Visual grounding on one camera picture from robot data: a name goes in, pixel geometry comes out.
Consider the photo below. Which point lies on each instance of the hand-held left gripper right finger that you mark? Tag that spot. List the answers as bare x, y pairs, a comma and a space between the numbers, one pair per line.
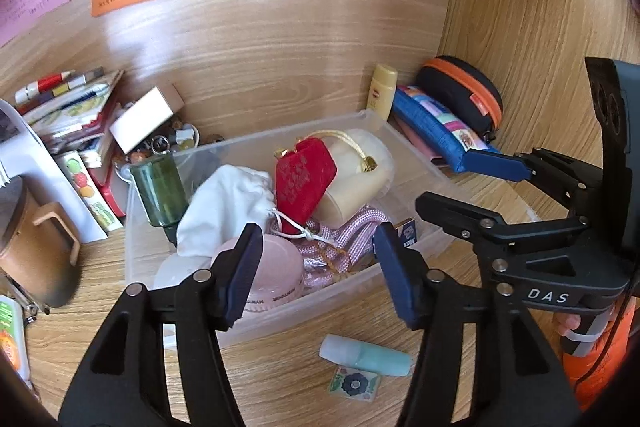
395, 272

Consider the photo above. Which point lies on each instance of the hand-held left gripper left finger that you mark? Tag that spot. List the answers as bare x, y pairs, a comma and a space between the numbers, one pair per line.
240, 277

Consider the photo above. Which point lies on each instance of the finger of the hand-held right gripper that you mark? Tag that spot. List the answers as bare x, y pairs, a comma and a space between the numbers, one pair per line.
450, 212
495, 164

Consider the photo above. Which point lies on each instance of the pink round compact case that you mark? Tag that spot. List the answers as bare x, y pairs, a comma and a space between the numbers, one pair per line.
275, 267

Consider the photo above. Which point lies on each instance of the clear plastic storage box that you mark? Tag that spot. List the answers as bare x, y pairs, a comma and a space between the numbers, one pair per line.
325, 302

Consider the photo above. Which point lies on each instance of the cream round roll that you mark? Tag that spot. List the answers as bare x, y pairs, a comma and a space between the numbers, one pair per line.
360, 192

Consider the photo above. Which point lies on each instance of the person's right forearm orange sleeve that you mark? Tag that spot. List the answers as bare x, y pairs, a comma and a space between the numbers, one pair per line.
600, 372

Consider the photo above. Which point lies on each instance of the person's right hand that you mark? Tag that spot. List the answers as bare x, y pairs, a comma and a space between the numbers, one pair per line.
566, 323

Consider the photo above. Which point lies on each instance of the small blue white box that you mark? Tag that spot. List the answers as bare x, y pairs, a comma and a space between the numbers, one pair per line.
407, 229

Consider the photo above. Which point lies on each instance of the pink notebook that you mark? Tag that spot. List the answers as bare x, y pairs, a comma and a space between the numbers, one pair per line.
415, 139

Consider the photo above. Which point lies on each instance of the blue pencil case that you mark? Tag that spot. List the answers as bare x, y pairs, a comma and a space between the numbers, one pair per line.
430, 117

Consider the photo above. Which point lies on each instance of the mint green tube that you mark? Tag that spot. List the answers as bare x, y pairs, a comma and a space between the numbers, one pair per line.
370, 354

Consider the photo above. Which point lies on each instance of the black case with orange zipper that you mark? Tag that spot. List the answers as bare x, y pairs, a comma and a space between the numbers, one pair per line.
450, 79

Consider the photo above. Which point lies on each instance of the small flower print tile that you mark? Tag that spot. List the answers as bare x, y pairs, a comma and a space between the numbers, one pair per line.
355, 382

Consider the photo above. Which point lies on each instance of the yellow sunscreen bottle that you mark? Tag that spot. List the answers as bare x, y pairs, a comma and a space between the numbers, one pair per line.
382, 92

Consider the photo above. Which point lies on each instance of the bowl of trinkets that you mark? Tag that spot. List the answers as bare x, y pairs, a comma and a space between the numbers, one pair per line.
187, 137

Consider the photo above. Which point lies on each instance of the red book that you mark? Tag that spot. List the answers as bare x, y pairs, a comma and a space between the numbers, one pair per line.
110, 192

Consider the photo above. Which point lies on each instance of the fruit print booklet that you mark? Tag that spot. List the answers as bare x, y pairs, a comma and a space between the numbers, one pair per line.
87, 189

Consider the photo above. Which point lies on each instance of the small white cardboard box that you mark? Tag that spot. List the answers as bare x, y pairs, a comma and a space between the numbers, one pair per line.
145, 117

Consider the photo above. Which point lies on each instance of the brown mug with wooden lid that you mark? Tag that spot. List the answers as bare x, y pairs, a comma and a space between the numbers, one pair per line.
35, 257

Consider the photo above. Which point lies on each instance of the black pen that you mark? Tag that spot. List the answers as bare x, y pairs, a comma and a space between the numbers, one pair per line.
30, 299

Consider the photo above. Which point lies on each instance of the stack of books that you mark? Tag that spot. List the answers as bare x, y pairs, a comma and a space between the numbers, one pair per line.
75, 112

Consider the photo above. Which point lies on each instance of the green orange cream tube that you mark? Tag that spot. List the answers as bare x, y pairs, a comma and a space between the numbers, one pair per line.
12, 337

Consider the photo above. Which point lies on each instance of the red white marker pen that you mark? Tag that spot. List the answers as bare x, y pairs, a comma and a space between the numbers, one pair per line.
42, 86

